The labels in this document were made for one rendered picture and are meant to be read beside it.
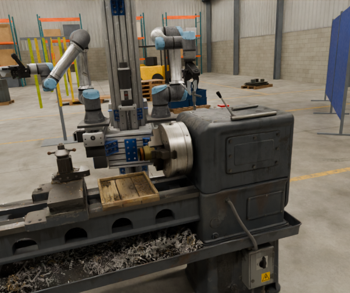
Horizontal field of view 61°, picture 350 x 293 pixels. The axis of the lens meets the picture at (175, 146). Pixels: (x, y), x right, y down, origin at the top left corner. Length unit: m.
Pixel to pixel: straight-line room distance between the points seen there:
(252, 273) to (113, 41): 1.85
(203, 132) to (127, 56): 1.05
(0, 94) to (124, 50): 11.77
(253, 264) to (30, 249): 1.27
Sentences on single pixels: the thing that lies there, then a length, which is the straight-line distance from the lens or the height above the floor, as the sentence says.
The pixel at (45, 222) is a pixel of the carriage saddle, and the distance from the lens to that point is 1.54.
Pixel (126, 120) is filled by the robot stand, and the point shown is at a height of 1.13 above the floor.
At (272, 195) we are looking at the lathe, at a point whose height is 0.77.
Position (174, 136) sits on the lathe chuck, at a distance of 1.58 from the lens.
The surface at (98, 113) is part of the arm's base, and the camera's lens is 2.22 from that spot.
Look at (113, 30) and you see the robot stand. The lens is 2.36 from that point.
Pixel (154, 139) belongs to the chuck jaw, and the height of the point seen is 1.15.
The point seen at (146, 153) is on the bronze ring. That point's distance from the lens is 1.64.
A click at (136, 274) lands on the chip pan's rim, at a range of 1.67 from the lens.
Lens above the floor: 1.61
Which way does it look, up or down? 17 degrees down
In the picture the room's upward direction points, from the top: 3 degrees counter-clockwise
